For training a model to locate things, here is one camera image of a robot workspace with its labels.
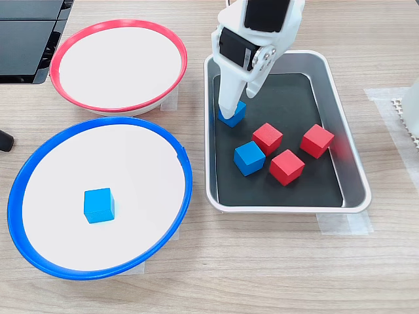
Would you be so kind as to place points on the blue wooden block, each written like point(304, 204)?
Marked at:
point(99, 205)
point(239, 115)
point(249, 158)

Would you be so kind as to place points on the red wooden block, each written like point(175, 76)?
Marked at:
point(286, 167)
point(267, 139)
point(317, 141)

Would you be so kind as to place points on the black tray liner mat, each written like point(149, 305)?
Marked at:
point(288, 98)

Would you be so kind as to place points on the silver metal tray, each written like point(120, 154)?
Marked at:
point(355, 183)

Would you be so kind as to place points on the clear tape strip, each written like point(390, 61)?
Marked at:
point(343, 224)
point(175, 235)
point(137, 269)
point(170, 101)

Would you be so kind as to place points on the red-rimmed white dish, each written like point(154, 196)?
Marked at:
point(118, 65)

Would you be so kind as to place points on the blue-rimmed white dish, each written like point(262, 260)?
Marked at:
point(137, 183)

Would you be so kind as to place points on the white mesh anti-slip mat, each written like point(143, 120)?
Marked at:
point(400, 111)

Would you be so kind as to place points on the black flat electronic device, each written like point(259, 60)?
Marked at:
point(23, 45)

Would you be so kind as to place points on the small black rounded object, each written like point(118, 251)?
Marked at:
point(6, 140)

